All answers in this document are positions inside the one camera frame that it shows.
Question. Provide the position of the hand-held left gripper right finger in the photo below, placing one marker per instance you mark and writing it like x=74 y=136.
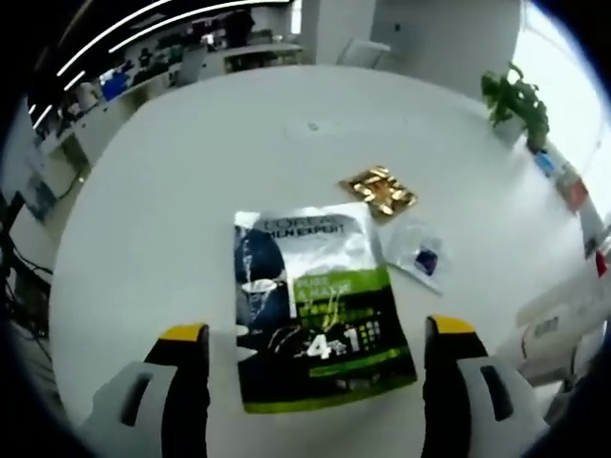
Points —
x=444 y=381

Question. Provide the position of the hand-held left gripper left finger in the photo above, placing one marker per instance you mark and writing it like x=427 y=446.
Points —
x=191 y=381

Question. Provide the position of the clear skincare sachet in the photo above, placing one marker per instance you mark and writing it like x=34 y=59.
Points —
x=420 y=253

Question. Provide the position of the green black skincare sachet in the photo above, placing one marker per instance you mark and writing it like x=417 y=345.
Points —
x=324 y=315

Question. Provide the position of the gold skincare sachet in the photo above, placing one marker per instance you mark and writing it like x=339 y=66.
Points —
x=379 y=191

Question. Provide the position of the white mesh office chair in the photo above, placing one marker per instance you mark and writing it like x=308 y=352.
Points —
x=573 y=305

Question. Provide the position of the blue plastic packet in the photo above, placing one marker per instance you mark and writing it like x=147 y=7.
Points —
x=544 y=160

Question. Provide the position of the green potted plant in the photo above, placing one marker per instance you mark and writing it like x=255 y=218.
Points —
x=515 y=100

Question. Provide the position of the blue plastic bin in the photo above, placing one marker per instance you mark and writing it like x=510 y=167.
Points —
x=115 y=88

